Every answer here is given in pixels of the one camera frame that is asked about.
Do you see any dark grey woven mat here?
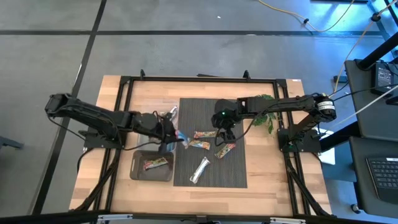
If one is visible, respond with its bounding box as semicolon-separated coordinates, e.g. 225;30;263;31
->
173;97;249;189

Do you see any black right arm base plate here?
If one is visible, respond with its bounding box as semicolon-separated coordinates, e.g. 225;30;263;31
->
277;127;322;154

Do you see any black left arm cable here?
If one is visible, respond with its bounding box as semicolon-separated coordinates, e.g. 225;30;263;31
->
123;140;163;152

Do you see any silver metal bracket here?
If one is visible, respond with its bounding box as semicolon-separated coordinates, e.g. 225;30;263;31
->
269;217;307;224
96;213;134;223

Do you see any yellow floor cable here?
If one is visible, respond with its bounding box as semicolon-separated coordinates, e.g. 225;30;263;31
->
257;0;356;34

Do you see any black diagonal beam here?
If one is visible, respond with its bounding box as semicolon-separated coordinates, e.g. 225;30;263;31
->
356;39;398;71
319;121;358;152

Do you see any dark grey plastic bin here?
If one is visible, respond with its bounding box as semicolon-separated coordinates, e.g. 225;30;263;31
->
129;149;175;182

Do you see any black electronic device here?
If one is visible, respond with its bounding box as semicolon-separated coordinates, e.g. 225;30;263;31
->
370;61;398;98

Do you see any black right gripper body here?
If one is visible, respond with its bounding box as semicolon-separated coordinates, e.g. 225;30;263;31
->
211;99;242;131

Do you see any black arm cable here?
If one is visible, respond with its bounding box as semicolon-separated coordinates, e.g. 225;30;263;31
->
213;110;274;147
123;140;163;152

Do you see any beige cable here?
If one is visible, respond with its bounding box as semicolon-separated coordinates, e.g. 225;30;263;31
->
334;0;398;94

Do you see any black metal table frame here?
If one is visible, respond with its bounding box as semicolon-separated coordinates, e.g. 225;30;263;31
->
70;68;333;218

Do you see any blue wrapper granola bar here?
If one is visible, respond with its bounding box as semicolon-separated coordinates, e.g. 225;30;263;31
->
175;129;191;149

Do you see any dark grey desk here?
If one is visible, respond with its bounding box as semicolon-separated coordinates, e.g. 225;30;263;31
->
348;136;398;219
344;58;398;142

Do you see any black rig crossbeam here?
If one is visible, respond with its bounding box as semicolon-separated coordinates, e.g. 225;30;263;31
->
0;210;398;224

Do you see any green orange granola bar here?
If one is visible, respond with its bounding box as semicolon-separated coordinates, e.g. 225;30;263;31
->
193;130;218;139

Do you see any red green blue granola bar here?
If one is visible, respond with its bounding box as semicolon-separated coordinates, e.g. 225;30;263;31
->
213;142;237;160

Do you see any white cable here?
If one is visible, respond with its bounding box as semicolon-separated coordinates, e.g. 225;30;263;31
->
329;93;398;127

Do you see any grey furniture leg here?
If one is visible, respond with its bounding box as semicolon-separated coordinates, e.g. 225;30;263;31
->
0;135;25;151

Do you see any white blue orange granola bar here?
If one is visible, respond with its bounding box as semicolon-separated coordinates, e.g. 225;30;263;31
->
188;156;211;185

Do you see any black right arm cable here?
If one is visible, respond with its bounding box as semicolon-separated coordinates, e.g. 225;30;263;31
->
213;110;274;147

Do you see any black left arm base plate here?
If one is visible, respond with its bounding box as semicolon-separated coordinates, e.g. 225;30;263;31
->
83;124;129;150

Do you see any black keyboard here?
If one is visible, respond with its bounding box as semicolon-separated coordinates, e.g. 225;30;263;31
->
366;156;398;205

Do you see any red wrapper granola bar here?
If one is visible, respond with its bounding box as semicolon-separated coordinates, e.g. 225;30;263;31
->
142;156;169;171

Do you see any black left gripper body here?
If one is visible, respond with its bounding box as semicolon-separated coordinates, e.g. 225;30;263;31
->
135;111;180;144

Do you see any green leafy artificial plant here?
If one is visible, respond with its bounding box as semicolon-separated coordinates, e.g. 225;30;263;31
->
252;93;278;135

